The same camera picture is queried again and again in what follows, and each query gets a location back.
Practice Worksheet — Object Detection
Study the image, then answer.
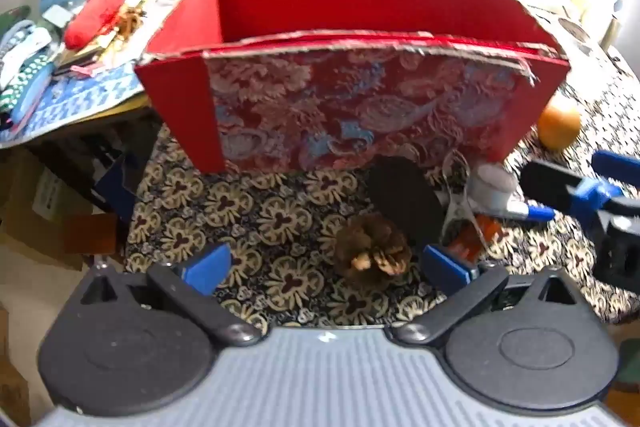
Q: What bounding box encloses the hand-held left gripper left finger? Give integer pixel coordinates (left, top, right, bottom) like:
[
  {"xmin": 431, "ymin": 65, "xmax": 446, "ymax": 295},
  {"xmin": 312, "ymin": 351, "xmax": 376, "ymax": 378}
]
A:
[{"xmin": 80, "ymin": 243, "xmax": 261, "ymax": 347}]

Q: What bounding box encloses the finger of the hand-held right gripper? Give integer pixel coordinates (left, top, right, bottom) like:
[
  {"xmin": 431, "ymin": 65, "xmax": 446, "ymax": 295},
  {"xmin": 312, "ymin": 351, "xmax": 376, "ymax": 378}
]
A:
[
  {"xmin": 591, "ymin": 151, "xmax": 640, "ymax": 188},
  {"xmin": 520, "ymin": 159, "xmax": 623, "ymax": 220}
]

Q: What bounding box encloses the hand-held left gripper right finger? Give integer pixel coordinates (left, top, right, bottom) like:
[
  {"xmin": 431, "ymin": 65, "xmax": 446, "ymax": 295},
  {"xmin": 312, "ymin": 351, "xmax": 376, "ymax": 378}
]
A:
[{"xmin": 395, "ymin": 244, "xmax": 576, "ymax": 345}]

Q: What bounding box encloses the blue white marker pen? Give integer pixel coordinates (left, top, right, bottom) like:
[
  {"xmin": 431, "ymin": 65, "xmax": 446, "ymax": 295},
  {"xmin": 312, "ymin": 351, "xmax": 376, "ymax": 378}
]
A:
[{"xmin": 502, "ymin": 199, "xmax": 557, "ymax": 223}]

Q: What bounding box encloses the small orange object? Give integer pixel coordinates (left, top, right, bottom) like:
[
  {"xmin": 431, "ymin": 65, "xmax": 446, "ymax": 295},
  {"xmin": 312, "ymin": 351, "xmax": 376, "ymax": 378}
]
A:
[{"xmin": 447, "ymin": 214, "xmax": 511, "ymax": 263}]

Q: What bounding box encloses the white grey round container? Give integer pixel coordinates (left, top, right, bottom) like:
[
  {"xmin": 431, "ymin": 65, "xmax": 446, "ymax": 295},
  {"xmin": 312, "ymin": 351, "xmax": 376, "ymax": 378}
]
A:
[{"xmin": 470, "ymin": 163, "xmax": 518, "ymax": 210}]

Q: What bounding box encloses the metal clip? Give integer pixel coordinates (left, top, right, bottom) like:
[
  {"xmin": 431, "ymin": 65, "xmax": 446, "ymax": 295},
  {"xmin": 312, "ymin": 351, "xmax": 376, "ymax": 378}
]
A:
[{"xmin": 441, "ymin": 149, "xmax": 493, "ymax": 258}]

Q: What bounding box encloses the large pine cone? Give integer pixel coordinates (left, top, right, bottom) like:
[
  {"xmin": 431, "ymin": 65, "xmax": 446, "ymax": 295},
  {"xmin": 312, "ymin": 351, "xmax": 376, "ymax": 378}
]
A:
[{"xmin": 334, "ymin": 213, "xmax": 412, "ymax": 290}]

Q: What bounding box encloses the black oval pouch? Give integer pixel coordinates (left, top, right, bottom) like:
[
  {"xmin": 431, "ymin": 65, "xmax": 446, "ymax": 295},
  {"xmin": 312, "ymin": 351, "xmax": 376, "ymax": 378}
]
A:
[{"xmin": 369, "ymin": 156, "xmax": 445, "ymax": 244}]

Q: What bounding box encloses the red fabric-covered box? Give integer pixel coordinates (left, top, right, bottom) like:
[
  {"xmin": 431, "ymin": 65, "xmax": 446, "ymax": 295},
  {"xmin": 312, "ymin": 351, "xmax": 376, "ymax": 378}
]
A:
[{"xmin": 134, "ymin": 0, "xmax": 572, "ymax": 174}]

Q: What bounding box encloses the brown gourd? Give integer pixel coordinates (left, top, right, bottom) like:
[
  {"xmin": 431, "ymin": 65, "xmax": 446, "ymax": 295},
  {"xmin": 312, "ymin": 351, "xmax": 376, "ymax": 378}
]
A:
[{"xmin": 537, "ymin": 96, "xmax": 582, "ymax": 152}]

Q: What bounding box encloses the brown tape roll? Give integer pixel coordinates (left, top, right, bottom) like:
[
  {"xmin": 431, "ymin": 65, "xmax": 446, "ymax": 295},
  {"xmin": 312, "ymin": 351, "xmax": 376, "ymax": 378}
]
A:
[{"xmin": 557, "ymin": 18, "xmax": 593, "ymax": 45}]

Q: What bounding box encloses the cardboard box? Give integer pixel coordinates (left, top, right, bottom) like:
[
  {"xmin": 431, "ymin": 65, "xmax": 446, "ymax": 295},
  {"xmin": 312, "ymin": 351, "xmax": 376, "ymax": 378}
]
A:
[
  {"xmin": 0, "ymin": 302, "xmax": 31, "ymax": 427},
  {"xmin": 0, "ymin": 147, "xmax": 101, "ymax": 270}
]

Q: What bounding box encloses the blue checked towel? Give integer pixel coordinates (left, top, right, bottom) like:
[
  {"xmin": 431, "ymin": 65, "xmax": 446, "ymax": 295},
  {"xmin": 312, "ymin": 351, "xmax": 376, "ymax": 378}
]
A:
[{"xmin": 0, "ymin": 57, "xmax": 148, "ymax": 142}]

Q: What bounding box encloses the blue oval case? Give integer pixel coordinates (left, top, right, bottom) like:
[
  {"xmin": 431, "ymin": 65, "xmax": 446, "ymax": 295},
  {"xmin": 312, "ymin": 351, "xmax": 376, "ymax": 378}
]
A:
[{"xmin": 10, "ymin": 62, "xmax": 53, "ymax": 125}]

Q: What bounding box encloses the stack of notebooks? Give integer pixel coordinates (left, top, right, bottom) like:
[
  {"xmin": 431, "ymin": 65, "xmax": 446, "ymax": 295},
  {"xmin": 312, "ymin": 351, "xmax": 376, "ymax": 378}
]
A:
[{"xmin": 52, "ymin": 39, "xmax": 108, "ymax": 75}]

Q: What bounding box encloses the small pine cone with ribbon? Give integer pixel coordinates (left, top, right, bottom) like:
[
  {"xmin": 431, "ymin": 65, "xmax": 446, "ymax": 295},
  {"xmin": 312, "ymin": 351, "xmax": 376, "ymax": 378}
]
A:
[{"xmin": 115, "ymin": 4, "xmax": 148, "ymax": 42}]

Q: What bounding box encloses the green striped cloth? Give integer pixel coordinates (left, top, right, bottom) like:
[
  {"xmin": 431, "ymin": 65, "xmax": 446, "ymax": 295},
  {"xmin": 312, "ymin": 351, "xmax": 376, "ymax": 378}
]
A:
[{"xmin": 0, "ymin": 19, "xmax": 56, "ymax": 128}]

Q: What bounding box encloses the red plush cushion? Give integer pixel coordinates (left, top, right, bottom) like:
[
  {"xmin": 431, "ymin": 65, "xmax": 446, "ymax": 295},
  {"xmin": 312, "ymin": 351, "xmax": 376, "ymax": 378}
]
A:
[{"xmin": 62, "ymin": 0, "xmax": 132, "ymax": 50}]

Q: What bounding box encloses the small grey square device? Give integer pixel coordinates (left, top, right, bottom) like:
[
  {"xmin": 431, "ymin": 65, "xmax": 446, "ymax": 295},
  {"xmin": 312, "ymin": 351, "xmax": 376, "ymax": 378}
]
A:
[{"xmin": 42, "ymin": 4, "xmax": 71, "ymax": 28}]

